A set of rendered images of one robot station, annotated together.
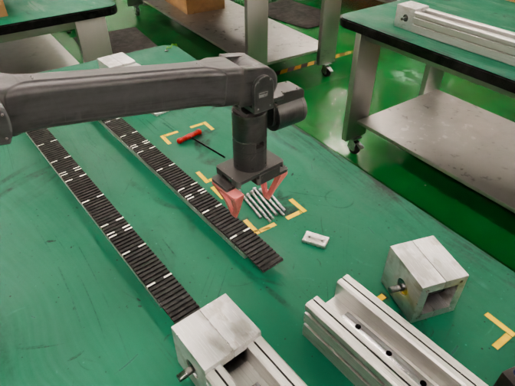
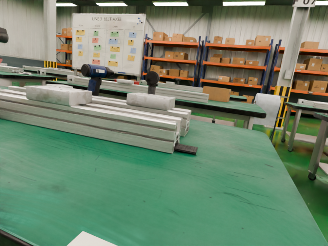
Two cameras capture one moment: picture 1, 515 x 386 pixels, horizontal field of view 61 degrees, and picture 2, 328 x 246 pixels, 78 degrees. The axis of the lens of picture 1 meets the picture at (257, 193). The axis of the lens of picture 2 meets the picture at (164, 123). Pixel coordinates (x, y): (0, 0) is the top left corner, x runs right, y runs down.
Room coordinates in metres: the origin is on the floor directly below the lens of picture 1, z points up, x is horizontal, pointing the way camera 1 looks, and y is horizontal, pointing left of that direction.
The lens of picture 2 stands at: (-0.70, -0.10, 0.98)
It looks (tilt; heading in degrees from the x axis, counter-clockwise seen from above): 12 degrees down; 323
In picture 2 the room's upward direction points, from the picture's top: 7 degrees clockwise
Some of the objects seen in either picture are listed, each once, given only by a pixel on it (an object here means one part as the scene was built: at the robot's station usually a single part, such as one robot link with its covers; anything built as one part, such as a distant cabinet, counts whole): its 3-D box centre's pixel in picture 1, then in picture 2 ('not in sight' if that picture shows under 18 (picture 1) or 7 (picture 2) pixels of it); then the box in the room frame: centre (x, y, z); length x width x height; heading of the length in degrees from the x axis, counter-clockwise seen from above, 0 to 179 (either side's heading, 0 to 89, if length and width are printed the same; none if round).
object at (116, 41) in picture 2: not in sight; (105, 71); (3.15, -1.48, 0.97); 1.50 x 0.50 x 1.95; 34
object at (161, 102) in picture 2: not in sight; (151, 104); (-0.04, -0.52, 0.87); 0.16 x 0.11 x 0.07; 39
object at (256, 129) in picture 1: (252, 121); not in sight; (0.63, 0.01, 1.08); 0.07 x 0.06 x 0.07; 125
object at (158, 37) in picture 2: not in sight; (171, 66); (7.95, -6.64, 1.58); 2.83 x 0.98 x 3.15; 34
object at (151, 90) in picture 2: not in sight; (151, 94); (0.14, -0.64, 0.89); 0.20 x 0.08 x 0.22; 144
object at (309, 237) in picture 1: (315, 240); not in sight; (0.66, -0.12, 0.78); 0.05 x 0.03 x 0.01; 65
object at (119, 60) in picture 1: (115, 73); not in sight; (1.40, 0.48, 0.83); 0.11 x 0.10 x 0.10; 129
